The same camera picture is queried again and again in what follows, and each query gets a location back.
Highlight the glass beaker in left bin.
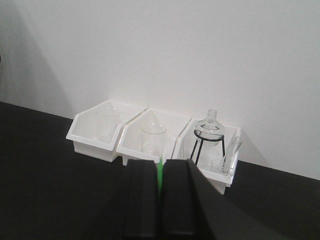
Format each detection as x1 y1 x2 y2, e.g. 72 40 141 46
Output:
96 107 119 143

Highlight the white storage bin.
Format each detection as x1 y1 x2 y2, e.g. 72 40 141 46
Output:
172 117 241 195
66 99 146 162
116 108 191 166

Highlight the glass beaker in bin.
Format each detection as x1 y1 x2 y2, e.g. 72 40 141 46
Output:
140 122 167 157
96 107 119 143

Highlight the round glass flask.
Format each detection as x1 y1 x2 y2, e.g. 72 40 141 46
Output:
195 109 225 140

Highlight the left white storage bin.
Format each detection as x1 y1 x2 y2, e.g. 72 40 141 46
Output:
66 99 146 162

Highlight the glass beaker in middle bin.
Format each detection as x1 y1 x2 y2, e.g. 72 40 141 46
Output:
140 122 167 157

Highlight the green plastic spoon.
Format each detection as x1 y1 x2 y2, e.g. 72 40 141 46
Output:
156 156 163 198

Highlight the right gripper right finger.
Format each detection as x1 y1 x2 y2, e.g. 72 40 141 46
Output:
161 159 225 238

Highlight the middle white storage bin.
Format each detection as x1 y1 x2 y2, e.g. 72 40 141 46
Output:
116 108 191 166

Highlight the black wire tripod stand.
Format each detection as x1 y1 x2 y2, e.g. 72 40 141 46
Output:
193 129 226 166

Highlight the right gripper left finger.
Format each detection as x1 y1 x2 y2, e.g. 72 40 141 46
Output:
124 159 158 237

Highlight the right white storage bin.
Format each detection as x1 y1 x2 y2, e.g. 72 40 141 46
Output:
172 117 241 195

